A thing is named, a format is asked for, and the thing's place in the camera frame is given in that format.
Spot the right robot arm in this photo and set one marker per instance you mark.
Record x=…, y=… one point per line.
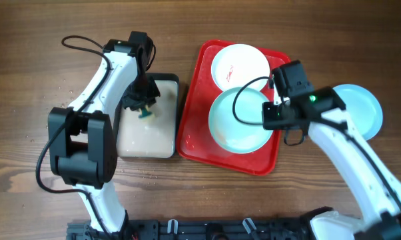
x=322, y=115

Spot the light blue round plate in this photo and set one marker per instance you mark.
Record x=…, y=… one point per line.
x=364, y=109

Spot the green yellow scrub sponge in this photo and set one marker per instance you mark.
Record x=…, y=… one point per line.
x=145, y=113

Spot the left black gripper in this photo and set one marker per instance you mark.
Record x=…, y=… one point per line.
x=151, y=96

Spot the black water basin tray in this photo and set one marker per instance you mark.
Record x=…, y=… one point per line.
x=152, y=136

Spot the pale green round plate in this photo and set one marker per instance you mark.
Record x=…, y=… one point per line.
x=235, y=121

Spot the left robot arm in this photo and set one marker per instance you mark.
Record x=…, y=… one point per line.
x=83, y=136

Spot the red plastic serving tray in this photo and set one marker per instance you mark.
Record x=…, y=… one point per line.
x=194, y=140

